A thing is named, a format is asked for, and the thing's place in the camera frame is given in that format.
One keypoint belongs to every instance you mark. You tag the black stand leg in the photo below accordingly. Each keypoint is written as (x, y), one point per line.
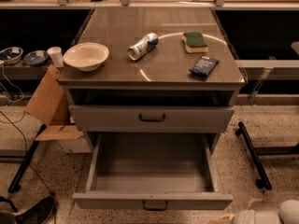
(15, 183)
(262, 182)

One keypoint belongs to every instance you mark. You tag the grey top drawer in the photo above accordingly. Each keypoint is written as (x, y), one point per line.
(151, 119)

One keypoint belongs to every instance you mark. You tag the black right stand leg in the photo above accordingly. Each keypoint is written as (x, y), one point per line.
(262, 182)

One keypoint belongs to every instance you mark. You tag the grey drawer cabinet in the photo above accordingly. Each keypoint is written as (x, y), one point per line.
(162, 77)

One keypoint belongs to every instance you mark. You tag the dark blue snack packet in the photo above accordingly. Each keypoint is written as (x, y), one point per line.
(204, 66)

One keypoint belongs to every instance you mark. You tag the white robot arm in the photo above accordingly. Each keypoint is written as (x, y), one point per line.
(287, 213)

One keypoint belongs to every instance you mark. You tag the blue bowl with label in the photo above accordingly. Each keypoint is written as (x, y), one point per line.
(36, 58)

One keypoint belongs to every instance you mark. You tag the white blue bowl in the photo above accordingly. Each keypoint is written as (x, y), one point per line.
(11, 55)

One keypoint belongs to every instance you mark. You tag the white paper cup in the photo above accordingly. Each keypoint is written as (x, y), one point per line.
(56, 56)

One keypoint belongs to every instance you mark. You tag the green yellow sponge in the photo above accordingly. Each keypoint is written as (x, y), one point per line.
(194, 42)

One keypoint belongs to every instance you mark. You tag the grey drawer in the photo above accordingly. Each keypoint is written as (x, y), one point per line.
(153, 172)
(151, 119)

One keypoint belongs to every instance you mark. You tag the silver blue drink can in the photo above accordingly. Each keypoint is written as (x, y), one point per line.
(145, 45)

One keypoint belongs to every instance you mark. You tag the brown cardboard box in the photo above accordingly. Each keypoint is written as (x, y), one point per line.
(49, 105)

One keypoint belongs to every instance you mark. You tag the black left stand leg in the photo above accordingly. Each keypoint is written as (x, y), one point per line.
(15, 183)

